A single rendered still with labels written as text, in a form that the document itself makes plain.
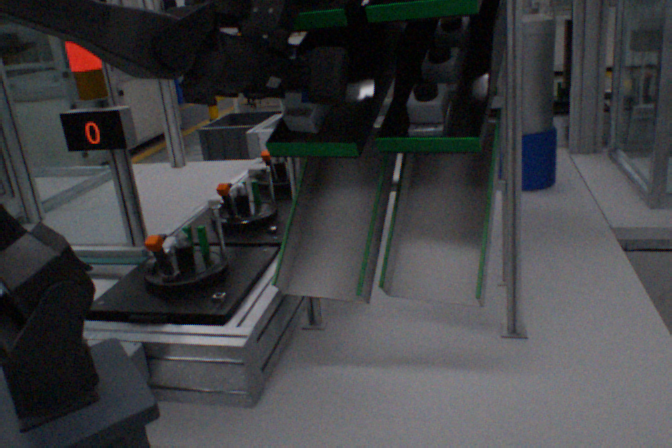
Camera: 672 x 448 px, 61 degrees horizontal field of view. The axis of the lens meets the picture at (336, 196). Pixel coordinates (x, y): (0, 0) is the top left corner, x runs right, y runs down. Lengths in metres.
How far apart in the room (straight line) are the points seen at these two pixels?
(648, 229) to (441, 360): 0.66
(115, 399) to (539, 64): 1.25
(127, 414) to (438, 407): 0.42
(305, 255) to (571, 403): 0.40
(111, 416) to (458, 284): 0.45
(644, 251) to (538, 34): 0.56
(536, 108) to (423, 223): 0.78
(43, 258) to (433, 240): 0.50
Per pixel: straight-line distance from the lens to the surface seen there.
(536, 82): 1.53
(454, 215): 0.82
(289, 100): 0.72
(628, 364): 0.92
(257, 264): 0.99
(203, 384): 0.85
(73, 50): 1.10
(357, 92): 0.85
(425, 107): 0.70
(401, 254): 0.81
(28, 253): 0.52
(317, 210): 0.86
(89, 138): 1.11
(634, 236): 1.39
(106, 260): 1.21
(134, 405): 0.56
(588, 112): 1.91
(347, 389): 0.85
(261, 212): 1.17
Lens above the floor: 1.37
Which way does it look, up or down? 18 degrees down
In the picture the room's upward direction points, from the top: 6 degrees counter-clockwise
